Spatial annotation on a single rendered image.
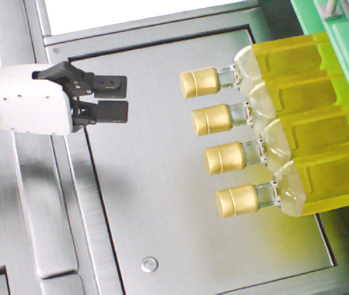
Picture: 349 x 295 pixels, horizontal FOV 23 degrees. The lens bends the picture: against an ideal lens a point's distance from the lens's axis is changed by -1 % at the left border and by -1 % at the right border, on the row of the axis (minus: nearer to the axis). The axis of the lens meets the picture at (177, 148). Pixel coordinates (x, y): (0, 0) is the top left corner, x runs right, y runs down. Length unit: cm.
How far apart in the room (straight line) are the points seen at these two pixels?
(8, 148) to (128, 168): 18
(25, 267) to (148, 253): 16
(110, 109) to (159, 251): 19
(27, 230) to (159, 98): 27
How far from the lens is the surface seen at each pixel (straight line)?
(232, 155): 103
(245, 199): 101
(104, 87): 106
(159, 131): 121
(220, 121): 106
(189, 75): 109
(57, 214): 116
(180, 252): 113
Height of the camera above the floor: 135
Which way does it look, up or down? 8 degrees down
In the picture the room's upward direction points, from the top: 102 degrees counter-clockwise
